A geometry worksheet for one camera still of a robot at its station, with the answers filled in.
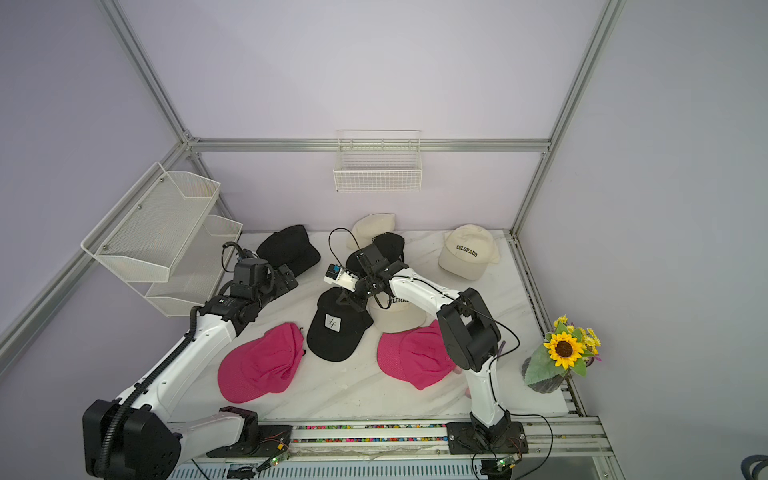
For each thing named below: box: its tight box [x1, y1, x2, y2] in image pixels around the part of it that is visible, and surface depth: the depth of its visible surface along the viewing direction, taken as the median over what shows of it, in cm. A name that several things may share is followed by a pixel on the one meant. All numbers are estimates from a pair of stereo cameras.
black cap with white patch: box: [307, 287, 374, 362], surface depth 90 cm
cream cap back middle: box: [352, 213, 396, 249], surface depth 117 cm
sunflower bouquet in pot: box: [521, 315, 602, 394], surface depth 65 cm
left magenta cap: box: [218, 323, 305, 403], surface depth 85 cm
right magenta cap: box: [377, 319, 456, 390], surface depth 86 cm
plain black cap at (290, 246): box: [256, 225, 321, 277], surface depth 116 cm
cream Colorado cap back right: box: [438, 224, 500, 281], surface depth 111 cm
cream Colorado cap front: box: [368, 292, 437, 333], surface depth 95 cm
